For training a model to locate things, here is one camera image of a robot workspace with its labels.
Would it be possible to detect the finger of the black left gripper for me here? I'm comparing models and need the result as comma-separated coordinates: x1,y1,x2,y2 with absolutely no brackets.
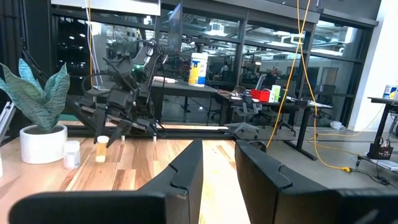
93,107,109,145
106,119,134,149

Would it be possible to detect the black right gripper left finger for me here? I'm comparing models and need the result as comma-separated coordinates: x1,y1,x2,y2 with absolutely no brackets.
8,138,205,224

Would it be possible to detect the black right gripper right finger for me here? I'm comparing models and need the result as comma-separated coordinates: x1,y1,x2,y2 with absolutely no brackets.
234,139,398,224

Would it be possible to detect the amber pill bottle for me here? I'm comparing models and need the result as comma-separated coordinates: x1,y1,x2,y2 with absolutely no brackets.
95,135,110,164

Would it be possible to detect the small white bottle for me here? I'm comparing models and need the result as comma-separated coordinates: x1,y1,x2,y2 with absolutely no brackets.
63,140,81,170

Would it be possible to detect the white flat packet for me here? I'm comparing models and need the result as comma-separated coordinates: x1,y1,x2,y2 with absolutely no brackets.
153,75,178,85

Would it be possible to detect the white round plant pot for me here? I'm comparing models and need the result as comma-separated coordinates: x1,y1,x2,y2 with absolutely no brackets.
19,124,68,165

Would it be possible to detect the black side table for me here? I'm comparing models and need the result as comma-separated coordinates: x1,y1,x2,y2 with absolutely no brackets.
150,79,219,124

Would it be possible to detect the green artificial snake plant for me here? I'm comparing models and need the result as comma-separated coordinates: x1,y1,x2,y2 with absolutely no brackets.
0,58,71,133

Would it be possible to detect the white yellow wipes canister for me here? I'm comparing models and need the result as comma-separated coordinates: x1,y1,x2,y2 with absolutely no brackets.
188,52,210,88

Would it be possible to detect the black computer monitor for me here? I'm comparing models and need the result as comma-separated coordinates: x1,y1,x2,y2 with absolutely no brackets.
167,2,185,57

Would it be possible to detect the silver aluminium bar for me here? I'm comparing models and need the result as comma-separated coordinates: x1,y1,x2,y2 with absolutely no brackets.
0,101,16,142

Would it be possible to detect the long black office desk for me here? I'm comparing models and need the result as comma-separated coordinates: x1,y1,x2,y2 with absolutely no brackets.
216,89,334,162

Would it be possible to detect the grey office chair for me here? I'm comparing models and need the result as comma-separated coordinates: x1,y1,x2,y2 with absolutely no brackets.
224,92,261,140

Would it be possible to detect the red plastic bin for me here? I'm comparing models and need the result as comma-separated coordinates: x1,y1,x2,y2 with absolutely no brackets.
250,88,271,103

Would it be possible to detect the white green box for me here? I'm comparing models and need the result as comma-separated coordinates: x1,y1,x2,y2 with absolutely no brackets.
270,84,282,103

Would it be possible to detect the black bag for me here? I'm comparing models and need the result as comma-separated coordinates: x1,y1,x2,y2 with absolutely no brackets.
367,136,394,161

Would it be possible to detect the blue white wipes canister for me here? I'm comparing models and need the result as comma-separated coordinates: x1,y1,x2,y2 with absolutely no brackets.
382,84,398,100

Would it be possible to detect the black aluminium table frame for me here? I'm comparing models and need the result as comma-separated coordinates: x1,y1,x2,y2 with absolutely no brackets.
18,49,269,154

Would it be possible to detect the thin yellow hanging cable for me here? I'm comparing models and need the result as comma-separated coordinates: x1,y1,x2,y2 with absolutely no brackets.
86,0,95,88

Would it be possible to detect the white wall board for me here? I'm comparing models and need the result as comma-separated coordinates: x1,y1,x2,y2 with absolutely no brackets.
50,0,162,17

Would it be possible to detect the yellow extension cable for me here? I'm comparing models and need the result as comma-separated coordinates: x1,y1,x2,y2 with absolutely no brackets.
266,0,354,174

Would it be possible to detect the black window frame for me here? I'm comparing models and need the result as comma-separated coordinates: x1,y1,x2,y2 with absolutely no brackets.
50,0,379,126

